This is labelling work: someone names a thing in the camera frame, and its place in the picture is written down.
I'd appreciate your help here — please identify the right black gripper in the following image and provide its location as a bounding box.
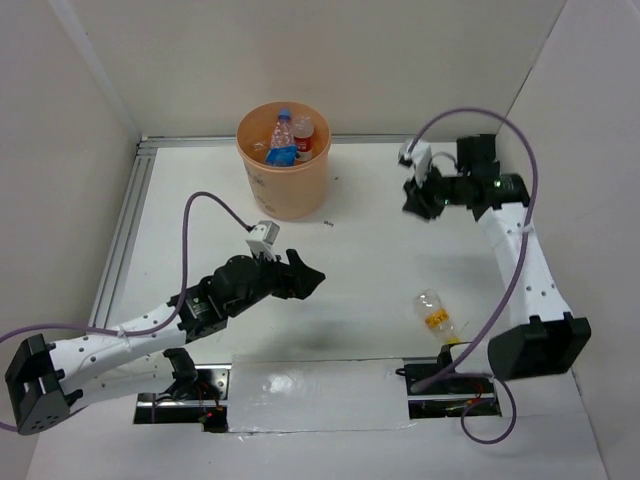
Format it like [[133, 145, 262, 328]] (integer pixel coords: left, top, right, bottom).
[[402, 160, 469, 222]]

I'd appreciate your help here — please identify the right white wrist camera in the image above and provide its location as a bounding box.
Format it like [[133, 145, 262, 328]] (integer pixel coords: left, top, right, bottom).
[[398, 139, 433, 187]]

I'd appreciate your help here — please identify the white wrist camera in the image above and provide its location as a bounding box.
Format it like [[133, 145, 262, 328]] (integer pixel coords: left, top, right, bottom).
[[246, 220, 280, 261], [398, 139, 433, 187]]

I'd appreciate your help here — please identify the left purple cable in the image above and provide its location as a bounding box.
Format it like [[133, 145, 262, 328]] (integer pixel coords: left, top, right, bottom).
[[0, 191, 254, 432]]

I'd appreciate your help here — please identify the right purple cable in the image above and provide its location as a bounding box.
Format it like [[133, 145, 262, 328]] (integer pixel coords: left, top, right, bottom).
[[412, 107, 540, 446]]

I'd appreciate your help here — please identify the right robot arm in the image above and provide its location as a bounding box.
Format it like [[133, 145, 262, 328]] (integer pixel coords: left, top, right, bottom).
[[399, 134, 592, 381]]

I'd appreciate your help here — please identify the blue label crushed bottle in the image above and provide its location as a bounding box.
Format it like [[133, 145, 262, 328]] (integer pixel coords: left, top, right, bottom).
[[265, 108, 297, 167]]

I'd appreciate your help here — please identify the white tape sheet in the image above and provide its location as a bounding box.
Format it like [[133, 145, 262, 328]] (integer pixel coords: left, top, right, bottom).
[[227, 357, 412, 434]]

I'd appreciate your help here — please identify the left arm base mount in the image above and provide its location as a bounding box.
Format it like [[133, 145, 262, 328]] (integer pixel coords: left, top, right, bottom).
[[133, 348, 231, 433]]

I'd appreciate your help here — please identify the yellow label clear bottle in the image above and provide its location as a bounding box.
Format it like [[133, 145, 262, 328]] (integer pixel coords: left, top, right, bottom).
[[413, 289, 462, 345]]

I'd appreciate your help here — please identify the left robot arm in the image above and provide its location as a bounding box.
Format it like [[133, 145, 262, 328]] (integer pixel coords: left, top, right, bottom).
[[4, 249, 326, 436]]

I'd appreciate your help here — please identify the purple cable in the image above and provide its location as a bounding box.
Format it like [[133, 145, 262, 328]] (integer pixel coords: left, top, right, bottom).
[[0, 191, 254, 432], [412, 107, 540, 446]]

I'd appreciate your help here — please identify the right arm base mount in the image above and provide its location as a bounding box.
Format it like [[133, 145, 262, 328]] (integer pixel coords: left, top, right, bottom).
[[395, 358, 501, 420]]

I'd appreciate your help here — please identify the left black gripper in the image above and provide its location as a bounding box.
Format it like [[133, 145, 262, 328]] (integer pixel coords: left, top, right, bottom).
[[226, 245, 325, 317]]

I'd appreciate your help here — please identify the orange plastic bin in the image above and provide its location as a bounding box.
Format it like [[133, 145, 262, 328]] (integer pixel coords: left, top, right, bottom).
[[236, 101, 332, 220]]

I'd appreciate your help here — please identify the red label water bottle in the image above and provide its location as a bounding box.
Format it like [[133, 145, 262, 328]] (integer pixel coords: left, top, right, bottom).
[[292, 115, 315, 162]]

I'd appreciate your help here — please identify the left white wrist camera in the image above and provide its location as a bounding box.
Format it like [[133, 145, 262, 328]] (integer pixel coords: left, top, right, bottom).
[[246, 220, 280, 261]]

